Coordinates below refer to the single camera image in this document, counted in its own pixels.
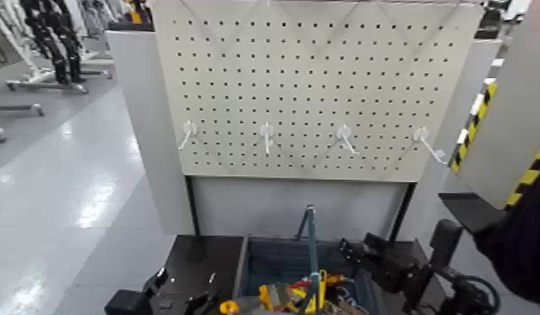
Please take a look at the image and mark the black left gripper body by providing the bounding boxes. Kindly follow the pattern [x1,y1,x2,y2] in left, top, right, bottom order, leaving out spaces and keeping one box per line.
[151,287,220,315]

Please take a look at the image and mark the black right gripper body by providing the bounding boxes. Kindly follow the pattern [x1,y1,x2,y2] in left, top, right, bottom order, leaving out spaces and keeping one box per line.
[368,250,434,309]

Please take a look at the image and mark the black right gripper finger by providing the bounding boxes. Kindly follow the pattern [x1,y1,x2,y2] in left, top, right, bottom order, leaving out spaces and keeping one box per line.
[363,232,397,256]
[339,237,372,274]

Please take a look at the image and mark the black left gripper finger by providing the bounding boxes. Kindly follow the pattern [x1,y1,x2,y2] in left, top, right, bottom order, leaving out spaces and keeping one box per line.
[205,271,220,295]
[153,266,170,290]

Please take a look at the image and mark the yellow paint roller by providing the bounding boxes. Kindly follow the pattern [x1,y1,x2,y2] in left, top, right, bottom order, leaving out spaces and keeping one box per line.
[315,268,347,311]

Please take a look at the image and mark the blue crate with gray rim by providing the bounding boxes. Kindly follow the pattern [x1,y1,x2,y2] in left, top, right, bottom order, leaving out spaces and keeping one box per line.
[232,235,386,315]

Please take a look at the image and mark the white panel below pegboard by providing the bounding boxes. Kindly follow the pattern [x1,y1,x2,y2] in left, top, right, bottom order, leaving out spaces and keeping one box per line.
[190,175,412,242]

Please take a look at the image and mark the white pegboard hook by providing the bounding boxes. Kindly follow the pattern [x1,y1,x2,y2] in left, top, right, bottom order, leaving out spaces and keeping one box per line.
[178,121,199,152]
[413,127,449,165]
[335,124,360,156]
[258,121,275,155]

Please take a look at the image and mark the beige perforated pegboard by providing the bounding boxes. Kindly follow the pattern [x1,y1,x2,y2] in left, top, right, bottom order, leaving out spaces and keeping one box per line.
[152,0,485,183]

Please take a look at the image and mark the gray panel with hazard tape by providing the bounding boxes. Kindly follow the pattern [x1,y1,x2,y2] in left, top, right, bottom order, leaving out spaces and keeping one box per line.
[449,0,540,210]

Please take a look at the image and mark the gray stand leg with caster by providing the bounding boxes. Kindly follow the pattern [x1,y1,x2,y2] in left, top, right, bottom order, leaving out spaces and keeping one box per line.
[0,103,45,117]

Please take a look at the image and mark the gray wheeled stand base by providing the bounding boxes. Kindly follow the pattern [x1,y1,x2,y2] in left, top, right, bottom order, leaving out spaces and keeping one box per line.
[5,68,90,95]

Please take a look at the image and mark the dark equipment rack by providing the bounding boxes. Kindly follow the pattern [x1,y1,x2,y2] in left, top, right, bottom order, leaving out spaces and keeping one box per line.
[474,0,506,39]

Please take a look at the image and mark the black humanoid robot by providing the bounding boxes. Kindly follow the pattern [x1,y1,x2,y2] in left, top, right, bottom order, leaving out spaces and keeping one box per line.
[21,0,84,85]

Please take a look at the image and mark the yellow black machine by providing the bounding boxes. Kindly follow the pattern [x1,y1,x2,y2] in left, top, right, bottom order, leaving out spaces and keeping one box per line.
[127,0,144,24]

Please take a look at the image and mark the gray cabinet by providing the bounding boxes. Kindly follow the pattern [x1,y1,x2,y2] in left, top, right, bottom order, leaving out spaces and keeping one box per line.
[0,26,23,72]

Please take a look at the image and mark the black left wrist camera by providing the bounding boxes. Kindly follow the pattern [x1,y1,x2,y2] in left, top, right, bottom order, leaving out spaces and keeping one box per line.
[104,287,155,315]

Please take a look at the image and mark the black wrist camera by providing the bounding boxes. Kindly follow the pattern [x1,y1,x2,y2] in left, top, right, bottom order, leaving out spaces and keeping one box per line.
[429,218,464,276]
[104,287,155,315]

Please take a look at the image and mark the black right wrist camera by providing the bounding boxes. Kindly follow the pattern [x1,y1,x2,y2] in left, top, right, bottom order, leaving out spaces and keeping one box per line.
[429,218,464,276]

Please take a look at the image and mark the yellow handled scraper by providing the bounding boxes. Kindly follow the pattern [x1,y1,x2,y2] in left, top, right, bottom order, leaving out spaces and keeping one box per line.
[257,282,293,312]

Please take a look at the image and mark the white robot frame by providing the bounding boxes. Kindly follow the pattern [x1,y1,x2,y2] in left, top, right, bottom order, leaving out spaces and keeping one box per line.
[0,0,39,82]

